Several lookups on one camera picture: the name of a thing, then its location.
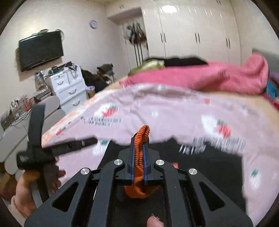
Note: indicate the round wall clock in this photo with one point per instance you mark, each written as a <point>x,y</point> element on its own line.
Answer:
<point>93,24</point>

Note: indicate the black printed sweatshirt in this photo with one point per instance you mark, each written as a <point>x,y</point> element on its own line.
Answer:
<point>222,169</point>

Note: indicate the black wall television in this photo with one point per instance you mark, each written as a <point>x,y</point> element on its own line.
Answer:
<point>39,49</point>

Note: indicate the hanging bags on rack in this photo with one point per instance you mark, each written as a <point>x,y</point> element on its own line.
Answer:
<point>136,37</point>

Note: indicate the grey padded bench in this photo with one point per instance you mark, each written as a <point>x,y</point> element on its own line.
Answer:
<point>15,137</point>

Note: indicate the person's right hand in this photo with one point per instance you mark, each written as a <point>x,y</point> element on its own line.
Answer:
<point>154,221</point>

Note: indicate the pink strawberry bed sheet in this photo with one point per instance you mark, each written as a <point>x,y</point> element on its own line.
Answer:
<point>246,126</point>

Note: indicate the striped colourful pillow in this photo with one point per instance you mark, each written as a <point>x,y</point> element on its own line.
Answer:
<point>273,85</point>

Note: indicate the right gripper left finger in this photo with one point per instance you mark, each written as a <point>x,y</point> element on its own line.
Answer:
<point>126,172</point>

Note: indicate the white drawer cabinet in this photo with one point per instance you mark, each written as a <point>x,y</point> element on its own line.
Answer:
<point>69,86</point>

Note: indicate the white glossy wardrobe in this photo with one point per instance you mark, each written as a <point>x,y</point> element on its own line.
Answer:
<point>207,29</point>

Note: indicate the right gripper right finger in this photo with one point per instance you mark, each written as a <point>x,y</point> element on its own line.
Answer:
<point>150,157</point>

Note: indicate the person's left hand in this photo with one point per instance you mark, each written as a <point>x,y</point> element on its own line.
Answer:
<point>24,200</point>

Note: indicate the green blanket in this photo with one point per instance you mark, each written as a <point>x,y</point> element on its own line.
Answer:
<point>148,65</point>

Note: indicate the black clothing on bed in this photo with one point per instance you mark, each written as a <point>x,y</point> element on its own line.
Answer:
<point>180,62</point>

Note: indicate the dark clothes pile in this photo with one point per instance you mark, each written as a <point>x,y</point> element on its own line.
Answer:
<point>103,78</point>

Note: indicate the pink quilt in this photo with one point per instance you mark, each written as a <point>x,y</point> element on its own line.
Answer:
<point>249,79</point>

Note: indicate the cluttered side table items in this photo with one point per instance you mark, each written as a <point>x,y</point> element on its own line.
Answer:
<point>22,107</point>

